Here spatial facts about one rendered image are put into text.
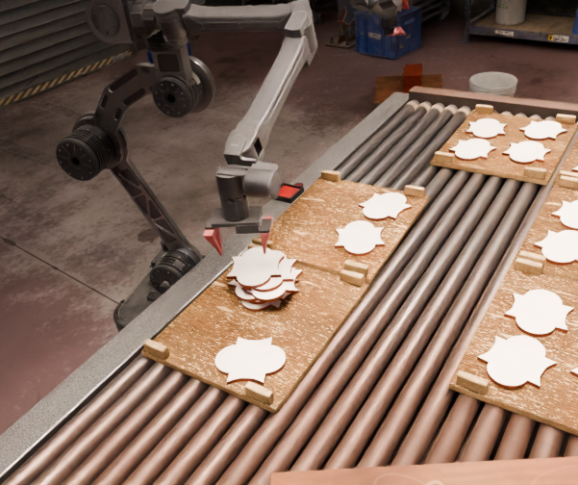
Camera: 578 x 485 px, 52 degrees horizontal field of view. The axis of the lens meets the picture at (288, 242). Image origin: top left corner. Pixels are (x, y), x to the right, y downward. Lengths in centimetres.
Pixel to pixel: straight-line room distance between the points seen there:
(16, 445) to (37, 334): 180
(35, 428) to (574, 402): 102
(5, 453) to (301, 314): 65
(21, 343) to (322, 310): 197
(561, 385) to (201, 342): 72
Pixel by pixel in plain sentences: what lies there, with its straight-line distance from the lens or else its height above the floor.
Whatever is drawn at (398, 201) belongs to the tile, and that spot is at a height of 95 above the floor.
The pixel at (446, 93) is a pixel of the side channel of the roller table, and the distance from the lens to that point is 239.
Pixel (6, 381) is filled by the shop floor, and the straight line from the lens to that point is 292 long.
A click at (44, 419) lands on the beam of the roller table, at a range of 134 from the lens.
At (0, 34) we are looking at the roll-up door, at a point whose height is 60.
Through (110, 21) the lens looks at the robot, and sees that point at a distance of 180.
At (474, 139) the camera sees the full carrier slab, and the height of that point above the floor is 95.
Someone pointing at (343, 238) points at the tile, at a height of 95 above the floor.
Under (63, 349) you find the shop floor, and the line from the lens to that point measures 294.
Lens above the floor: 183
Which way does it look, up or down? 35 degrees down
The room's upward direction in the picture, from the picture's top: 7 degrees counter-clockwise
